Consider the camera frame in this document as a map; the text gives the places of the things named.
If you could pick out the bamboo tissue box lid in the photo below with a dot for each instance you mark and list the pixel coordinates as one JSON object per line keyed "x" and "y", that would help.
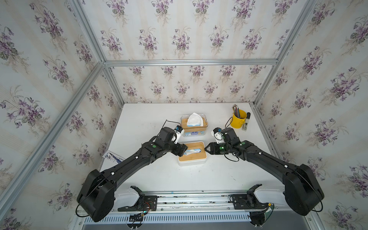
{"x": 193, "y": 129}

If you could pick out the yellow pen cup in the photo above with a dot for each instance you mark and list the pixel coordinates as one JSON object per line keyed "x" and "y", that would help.
{"x": 238, "y": 119}

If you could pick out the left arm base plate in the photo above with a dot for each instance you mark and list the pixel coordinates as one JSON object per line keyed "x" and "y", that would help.
{"x": 147, "y": 203}

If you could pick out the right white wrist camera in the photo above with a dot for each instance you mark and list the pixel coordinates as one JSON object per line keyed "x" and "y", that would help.
{"x": 216, "y": 133}

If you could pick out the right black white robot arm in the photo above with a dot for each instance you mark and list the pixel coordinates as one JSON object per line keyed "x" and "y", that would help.
{"x": 302, "y": 191}

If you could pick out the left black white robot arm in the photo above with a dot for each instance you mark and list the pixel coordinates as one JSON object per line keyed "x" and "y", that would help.
{"x": 97, "y": 195}

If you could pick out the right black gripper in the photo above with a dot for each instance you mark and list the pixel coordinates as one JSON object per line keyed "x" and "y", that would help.
{"x": 212, "y": 145}

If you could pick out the white bamboo-lid tissue box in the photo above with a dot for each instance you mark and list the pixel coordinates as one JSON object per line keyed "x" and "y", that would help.
{"x": 193, "y": 159}

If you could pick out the clear plastic tissue box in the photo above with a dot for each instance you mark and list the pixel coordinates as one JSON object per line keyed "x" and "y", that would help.
{"x": 188, "y": 134}

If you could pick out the blue tissue paper pack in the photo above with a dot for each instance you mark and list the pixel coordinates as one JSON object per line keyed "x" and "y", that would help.
{"x": 195, "y": 120}

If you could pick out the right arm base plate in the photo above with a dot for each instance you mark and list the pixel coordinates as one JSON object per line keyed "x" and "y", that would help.
{"x": 247, "y": 202}

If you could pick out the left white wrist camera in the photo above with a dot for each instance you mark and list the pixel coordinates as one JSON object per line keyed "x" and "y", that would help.
{"x": 178, "y": 132}

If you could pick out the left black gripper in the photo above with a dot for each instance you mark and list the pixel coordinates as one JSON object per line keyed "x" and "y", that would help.
{"x": 177, "y": 152}

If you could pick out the black marker pen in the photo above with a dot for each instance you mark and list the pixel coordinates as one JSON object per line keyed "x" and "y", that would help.
{"x": 245, "y": 125}

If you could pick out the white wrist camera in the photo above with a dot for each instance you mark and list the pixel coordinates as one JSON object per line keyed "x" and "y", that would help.
{"x": 216, "y": 133}
{"x": 178, "y": 132}

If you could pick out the pencils in cup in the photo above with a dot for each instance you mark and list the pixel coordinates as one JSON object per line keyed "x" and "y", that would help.
{"x": 236, "y": 111}

